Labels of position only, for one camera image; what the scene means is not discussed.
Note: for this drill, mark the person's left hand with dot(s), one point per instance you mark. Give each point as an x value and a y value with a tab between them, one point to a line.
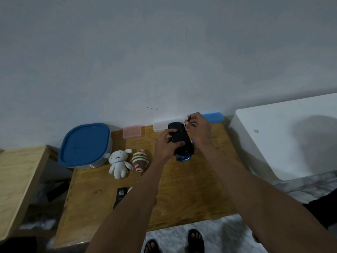
163	148

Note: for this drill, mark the person's right hand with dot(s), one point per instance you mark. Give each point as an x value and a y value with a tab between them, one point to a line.
200	131

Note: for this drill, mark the small black screwdriver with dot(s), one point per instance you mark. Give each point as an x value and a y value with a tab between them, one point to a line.
189	119

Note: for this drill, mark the blue toy car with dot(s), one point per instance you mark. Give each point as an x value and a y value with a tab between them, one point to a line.
180	139

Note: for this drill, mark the blue plastic case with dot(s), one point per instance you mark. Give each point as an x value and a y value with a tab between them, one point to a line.
216	118

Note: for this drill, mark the translucent white plastic case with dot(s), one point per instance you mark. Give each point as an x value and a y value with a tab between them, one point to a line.
160	125

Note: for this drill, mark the brown striped plush pig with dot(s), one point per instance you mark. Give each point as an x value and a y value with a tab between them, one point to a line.
139	160

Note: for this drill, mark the small pink plastic case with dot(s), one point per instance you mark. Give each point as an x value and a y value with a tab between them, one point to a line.
132	132

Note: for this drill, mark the white plush dog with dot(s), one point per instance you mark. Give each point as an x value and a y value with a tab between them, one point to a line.
119	163

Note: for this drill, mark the blue lidded plastic container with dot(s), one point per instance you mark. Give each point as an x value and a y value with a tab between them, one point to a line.
84	144

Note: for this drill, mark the person's left forearm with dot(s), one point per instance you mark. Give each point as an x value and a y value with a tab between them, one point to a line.
131	208

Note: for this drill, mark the person's right forearm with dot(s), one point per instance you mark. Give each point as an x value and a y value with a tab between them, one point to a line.
263	202

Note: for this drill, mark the person's right black sandal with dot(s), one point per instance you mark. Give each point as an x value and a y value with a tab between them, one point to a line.
196	242

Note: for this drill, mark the person's black sandal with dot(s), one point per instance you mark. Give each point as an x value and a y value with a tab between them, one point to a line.
152	247
196	242

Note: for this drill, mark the person's left black sandal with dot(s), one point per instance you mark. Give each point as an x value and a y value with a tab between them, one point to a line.
152	247

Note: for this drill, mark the black remote control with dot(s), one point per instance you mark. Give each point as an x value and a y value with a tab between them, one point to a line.
120	197

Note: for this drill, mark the white cabinet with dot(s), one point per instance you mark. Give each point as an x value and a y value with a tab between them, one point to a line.
284	137

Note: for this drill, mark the black object under side table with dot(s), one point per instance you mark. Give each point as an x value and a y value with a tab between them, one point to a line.
58	191

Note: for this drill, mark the black stand base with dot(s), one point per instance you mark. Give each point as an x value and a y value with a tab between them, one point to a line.
323	208

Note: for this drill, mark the light wooden side table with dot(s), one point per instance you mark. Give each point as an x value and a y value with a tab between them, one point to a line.
18	187

